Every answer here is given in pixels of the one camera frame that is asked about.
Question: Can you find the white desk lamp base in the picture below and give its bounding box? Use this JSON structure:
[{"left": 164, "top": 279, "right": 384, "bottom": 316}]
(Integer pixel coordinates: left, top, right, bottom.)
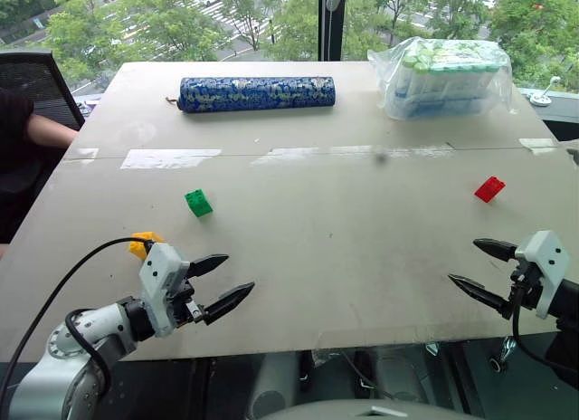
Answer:
[{"left": 529, "top": 76, "right": 562, "bottom": 106}]

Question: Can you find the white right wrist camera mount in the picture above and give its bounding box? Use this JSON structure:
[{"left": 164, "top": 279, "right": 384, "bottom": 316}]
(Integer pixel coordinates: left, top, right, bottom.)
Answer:
[{"left": 515, "top": 230, "right": 570, "bottom": 320}]

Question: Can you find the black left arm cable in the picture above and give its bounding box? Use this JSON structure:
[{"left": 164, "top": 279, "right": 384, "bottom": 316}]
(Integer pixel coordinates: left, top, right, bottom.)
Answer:
[{"left": 0, "top": 237, "right": 157, "bottom": 394}]

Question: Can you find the blue patterned foam roller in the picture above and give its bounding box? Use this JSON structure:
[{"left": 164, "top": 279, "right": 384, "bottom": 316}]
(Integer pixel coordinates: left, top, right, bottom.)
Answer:
[{"left": 165, "top": 76, "right": 337, "bottom": 114}]

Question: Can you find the yellow toy brick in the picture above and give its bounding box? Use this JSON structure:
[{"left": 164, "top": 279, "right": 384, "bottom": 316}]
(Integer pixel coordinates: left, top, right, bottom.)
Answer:
[{"left": 128, "top": 231, "right": 166, "bottom": 262}]

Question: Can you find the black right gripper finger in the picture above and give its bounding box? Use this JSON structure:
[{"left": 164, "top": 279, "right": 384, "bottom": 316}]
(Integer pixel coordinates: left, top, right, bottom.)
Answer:
[
  {"left": 472, "top": 238, "right": 519, "bottom": 264},
  {"left": 447, "top": 273, "right": 515, "bottom": 320}
]

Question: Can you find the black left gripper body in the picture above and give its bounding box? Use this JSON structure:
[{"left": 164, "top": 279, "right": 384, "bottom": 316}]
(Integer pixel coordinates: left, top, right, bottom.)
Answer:
[{"left": 169, "top": 276, "right": 205, "bottom": 328}]

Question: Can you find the green toy brick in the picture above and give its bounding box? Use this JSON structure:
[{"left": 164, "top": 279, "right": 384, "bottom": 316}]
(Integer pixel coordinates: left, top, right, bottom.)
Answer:
[{"left": 184, "top": 189, "right": 214, "bottom": 218}]

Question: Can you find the black window frame post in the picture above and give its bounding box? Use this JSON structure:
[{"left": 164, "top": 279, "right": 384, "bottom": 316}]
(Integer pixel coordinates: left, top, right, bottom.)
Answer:
[{"left": 318, "top": 0, "right": 345, "bottom": 62}]

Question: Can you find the red toy brick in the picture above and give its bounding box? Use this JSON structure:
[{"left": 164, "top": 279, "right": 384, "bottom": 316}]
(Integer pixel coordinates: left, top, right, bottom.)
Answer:
[{"left": 474, "top": 176, "right": 508, "bottom": 205}]

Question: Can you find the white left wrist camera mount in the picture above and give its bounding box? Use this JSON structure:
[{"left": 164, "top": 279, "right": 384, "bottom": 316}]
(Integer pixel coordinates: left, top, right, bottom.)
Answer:
[{"left": 138, "top": 243, "right": 191, "bottom": 339}]

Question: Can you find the clear bag of bottles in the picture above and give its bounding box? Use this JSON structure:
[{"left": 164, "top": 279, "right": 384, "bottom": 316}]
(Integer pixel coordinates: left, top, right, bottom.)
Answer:
[{"left": 366, "top": 37, "right": 519, "bottom": 121}]

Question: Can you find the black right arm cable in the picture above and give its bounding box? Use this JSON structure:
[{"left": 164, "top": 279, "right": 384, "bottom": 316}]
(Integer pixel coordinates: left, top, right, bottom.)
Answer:
[{"left": 511, "top": 283, "right": 579, "bottom": 379}]

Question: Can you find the dark rounded robot body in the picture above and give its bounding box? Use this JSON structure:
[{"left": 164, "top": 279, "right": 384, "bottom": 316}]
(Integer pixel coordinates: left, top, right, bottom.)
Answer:
[{"left": 257, "top": 397, "right": 480, "bottom": 420}]

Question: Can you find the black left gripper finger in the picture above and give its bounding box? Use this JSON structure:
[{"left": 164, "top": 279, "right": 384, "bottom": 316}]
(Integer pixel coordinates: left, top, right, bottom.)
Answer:
[
  {"left": 187, "top": 253, "right": 230, "bottom": 279},
  {"left": 201, "top": 282, "right": 256, "bottom": 327}
]

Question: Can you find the black mesh office chair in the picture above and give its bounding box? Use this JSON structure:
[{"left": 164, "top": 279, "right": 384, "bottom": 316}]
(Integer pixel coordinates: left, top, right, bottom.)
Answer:
[{"left": 0, "top": 49, "right": 86, "bottom": 136}]

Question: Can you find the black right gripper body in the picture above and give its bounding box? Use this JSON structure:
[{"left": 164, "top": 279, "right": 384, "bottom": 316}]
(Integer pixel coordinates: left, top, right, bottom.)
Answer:
[{"left": 507, "top": 256, "right": 544, "bottom": 313}]

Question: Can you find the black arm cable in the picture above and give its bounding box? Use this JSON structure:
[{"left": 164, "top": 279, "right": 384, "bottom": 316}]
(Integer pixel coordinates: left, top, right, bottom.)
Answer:
[
  {"left": 0, "top": 237, "right": 157, "bottom": 394},
  {"left": 511, "top": 283, "right": 579, "bottom": 379}
]

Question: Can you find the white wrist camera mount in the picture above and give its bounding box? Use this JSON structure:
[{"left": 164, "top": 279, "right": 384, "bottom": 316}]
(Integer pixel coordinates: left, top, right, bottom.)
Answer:
[
  {"left": 138, "top": 243, "right": 191, "bottom": 339},
  {"left": 515, "top": 230, "right": 570, "bottom": 320}
]

